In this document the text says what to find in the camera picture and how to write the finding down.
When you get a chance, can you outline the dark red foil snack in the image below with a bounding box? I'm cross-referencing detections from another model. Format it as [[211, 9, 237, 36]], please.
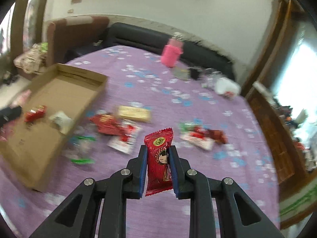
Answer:
[[208, 130, 228, 144]]

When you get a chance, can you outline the red cartoon snack packet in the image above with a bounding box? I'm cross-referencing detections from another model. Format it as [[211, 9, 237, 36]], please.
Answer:
[[144, 128, 174, 196]]

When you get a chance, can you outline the green clear candy packet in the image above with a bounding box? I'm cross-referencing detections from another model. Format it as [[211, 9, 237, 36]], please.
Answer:
[[178, 122, 201, 132]]

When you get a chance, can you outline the yellow cake bar packet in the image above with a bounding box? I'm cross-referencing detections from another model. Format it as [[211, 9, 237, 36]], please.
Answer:
[[117, 105, 152, 123]]

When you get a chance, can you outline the red packet in box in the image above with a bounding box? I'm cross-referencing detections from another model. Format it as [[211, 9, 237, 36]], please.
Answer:
[[24, 105, 47, 123]]

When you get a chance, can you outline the brown cardboard box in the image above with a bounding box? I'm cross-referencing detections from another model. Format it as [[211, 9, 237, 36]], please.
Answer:
[[1, 63, 107, 192]]

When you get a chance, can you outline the white packet in box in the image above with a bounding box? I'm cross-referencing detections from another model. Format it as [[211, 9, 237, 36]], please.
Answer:
[[49, 111, 74, 135]]

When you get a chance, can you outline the floral cloth pile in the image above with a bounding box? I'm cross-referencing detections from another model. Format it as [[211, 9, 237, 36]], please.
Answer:
[[13, 42, 48, 75]]

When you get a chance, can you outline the green clear wrapper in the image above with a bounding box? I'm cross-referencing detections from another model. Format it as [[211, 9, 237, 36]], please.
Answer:
[[63, 136, 96, 165]]

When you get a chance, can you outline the white red flat packet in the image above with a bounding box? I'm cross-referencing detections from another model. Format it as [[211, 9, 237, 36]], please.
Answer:
[[107, 120, 142, 154]]

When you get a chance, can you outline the purple floral tablecloth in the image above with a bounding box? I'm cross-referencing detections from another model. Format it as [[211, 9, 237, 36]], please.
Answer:
[[1, 46, 280, 237]]

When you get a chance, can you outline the white red snack packet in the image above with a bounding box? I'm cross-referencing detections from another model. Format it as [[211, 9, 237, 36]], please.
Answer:
[[180, 132, 214, 151]]

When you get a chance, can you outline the brown armchair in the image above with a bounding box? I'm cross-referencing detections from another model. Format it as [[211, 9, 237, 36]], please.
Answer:
[[46, 15, 110, 66]]

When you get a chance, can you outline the red snack pile packet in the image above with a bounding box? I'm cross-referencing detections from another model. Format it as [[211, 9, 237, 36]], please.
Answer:
[[89, 114, 126, 136]]

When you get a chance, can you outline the wooden glass door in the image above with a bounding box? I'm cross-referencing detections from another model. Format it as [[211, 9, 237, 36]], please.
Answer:
[[1, 0, 47, 67]]

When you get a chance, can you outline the white plastic jar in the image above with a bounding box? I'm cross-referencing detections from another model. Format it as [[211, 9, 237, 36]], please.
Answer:
[[214, 77, 241, 99]]

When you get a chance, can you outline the wooden cabinet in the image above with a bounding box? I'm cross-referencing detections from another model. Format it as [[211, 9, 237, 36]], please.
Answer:
[[241, 0, 317, 229]]

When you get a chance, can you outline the black small cup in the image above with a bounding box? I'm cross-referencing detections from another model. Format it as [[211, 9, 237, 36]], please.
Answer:
[[190, 67, 202, 80]]

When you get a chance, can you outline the dark booklet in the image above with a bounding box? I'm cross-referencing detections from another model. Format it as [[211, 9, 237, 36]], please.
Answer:
[[172, 67, 190, 81]]

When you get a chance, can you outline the black sofa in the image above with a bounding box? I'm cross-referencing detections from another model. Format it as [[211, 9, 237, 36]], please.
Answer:
[[63, 23, 235, 80]]

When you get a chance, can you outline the pink sleeved bottle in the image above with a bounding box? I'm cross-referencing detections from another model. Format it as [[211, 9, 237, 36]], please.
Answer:
[[161, 32, 184, 68]]

